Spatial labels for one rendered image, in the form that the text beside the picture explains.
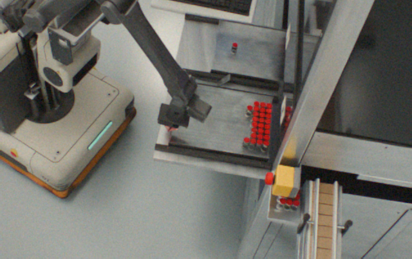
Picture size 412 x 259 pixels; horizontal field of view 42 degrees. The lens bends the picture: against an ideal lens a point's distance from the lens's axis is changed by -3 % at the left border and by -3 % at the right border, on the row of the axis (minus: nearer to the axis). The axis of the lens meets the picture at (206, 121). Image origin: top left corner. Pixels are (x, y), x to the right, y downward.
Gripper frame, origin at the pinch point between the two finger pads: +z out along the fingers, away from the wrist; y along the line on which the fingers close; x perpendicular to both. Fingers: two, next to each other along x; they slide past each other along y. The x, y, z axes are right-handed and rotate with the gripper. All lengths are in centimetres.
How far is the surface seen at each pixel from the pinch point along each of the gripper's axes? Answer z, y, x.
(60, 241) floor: 97, -29, -14
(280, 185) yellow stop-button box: -18.7, 34.6, -21.5
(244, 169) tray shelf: -2.3, 27.4, -9.5
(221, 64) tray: -0.2, 14.6, 34.3
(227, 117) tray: -1.1, 19.6, 10.3
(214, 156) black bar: -2.4, 16.7, -7.6
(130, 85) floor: 95, -16, 84
